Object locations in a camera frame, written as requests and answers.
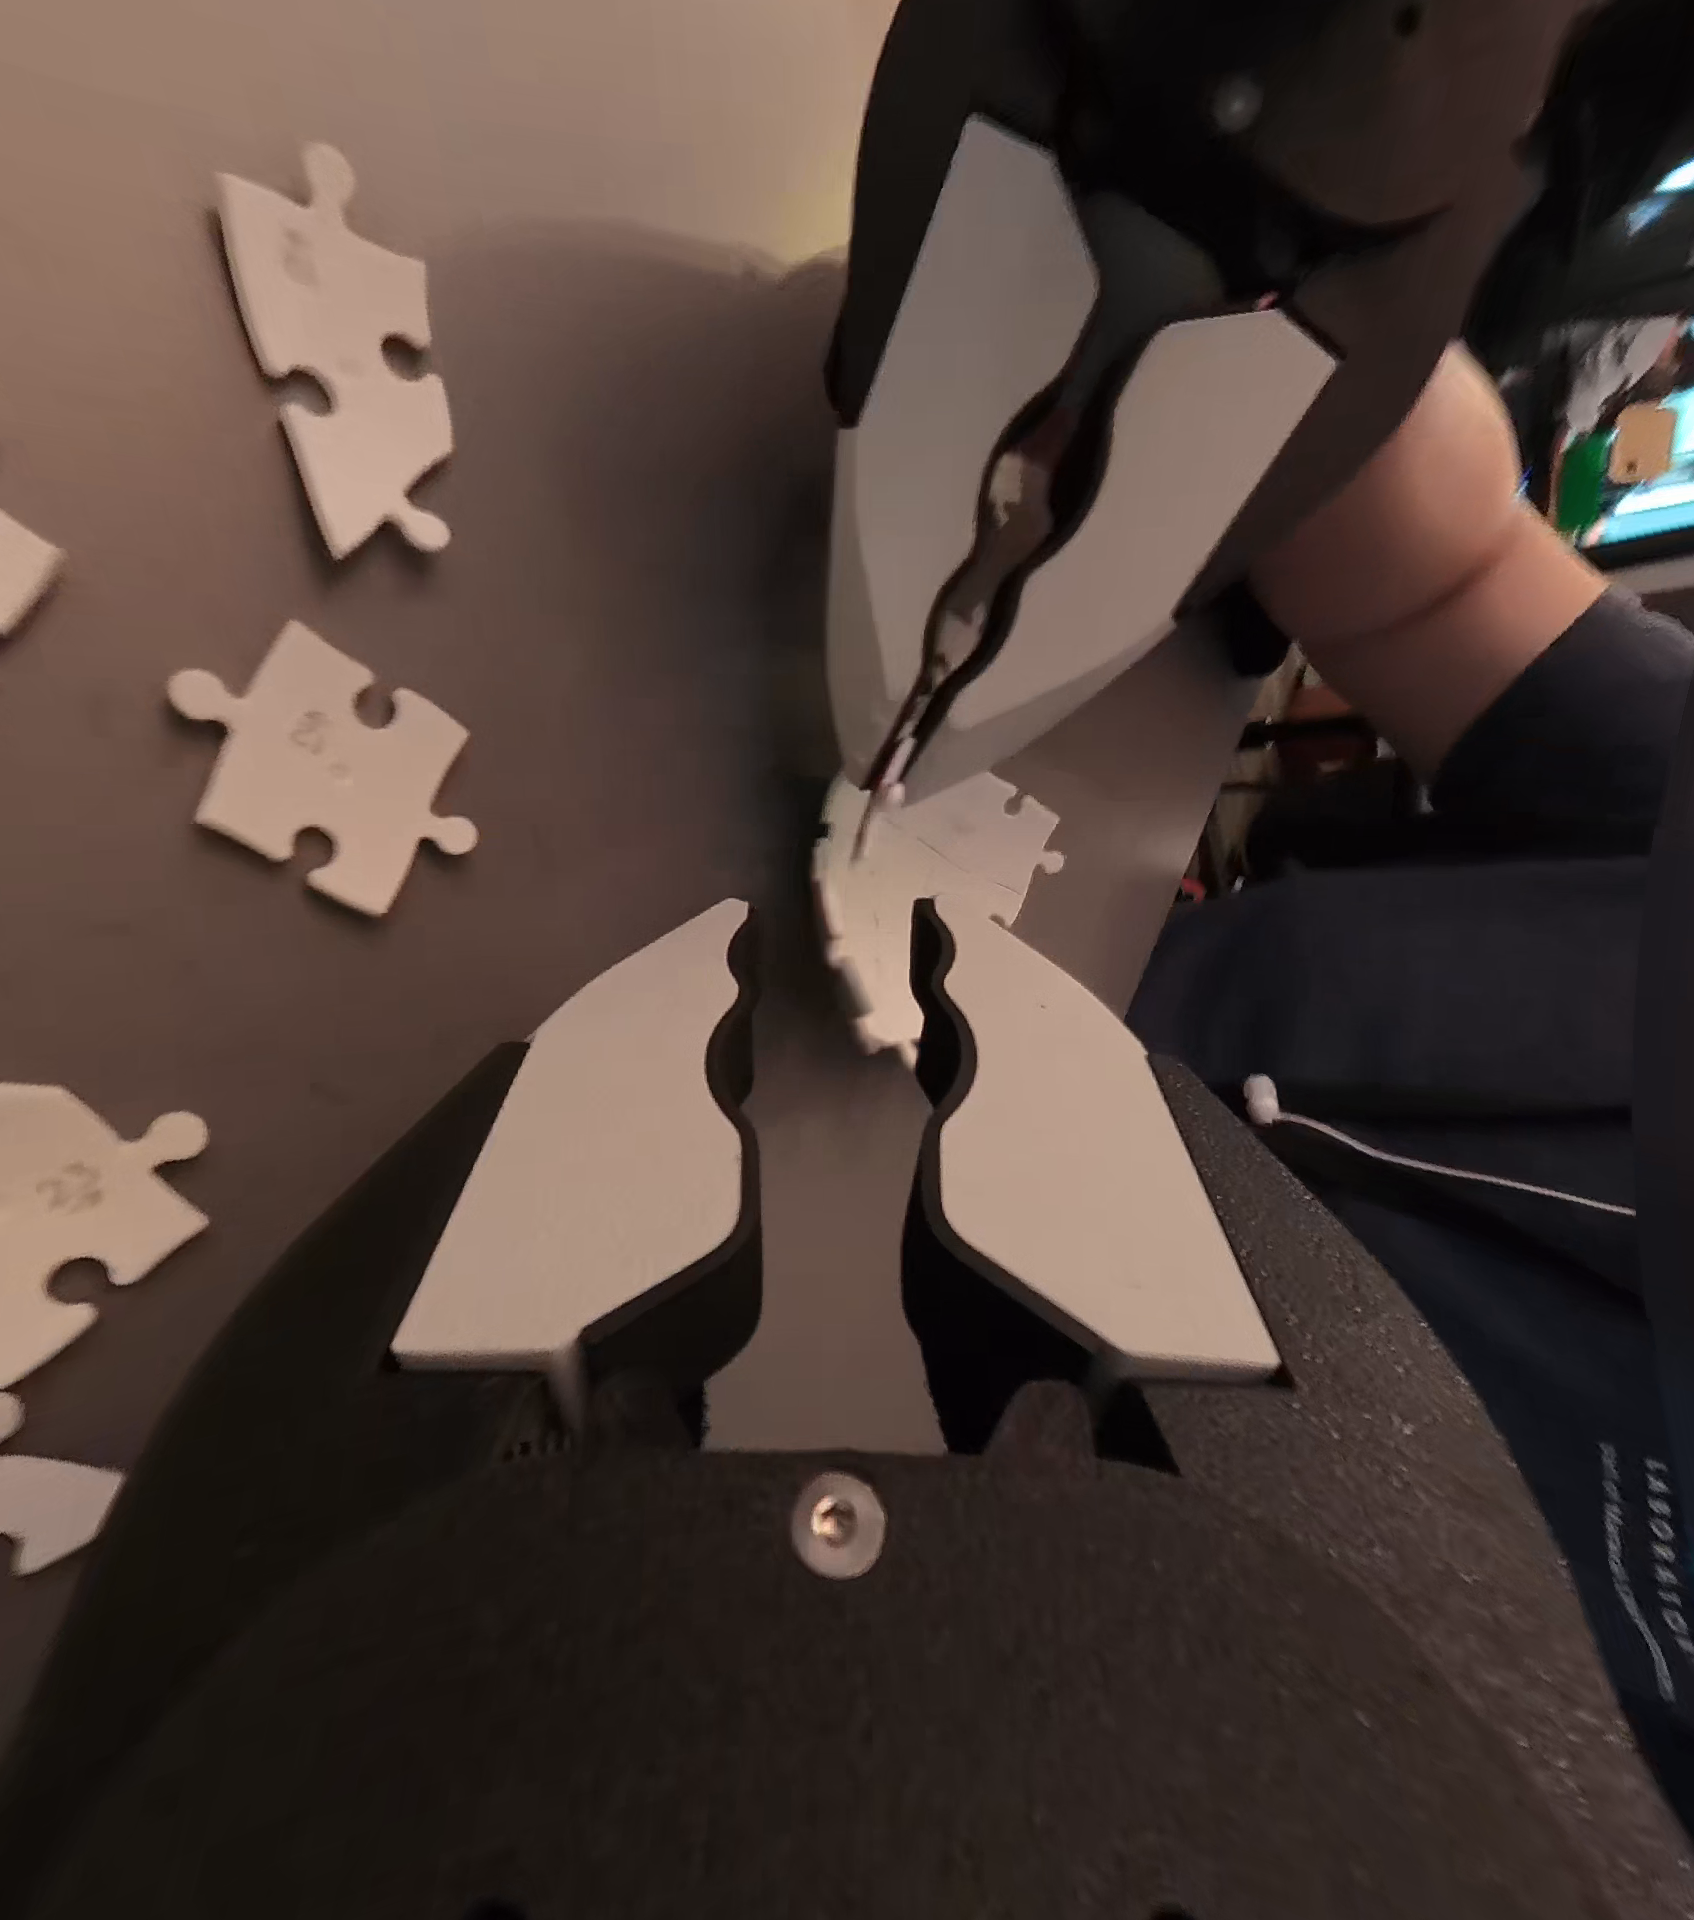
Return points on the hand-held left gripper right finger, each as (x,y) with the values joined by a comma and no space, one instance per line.
(1089,1202)

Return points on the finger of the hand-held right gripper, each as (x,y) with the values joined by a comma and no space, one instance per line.
(1179,481)
(940,392)

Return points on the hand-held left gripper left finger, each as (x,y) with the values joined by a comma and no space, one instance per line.
(595,1202)

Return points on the white puzzle piece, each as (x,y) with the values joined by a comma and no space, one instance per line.
(1010,488)

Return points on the assembled white puzzle section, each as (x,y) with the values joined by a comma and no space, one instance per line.
(894,856)

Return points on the person's right forearm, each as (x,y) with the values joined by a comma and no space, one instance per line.
(1417,573)

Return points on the scattered loose puzzle pieces group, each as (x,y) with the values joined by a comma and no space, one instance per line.
(324,767)

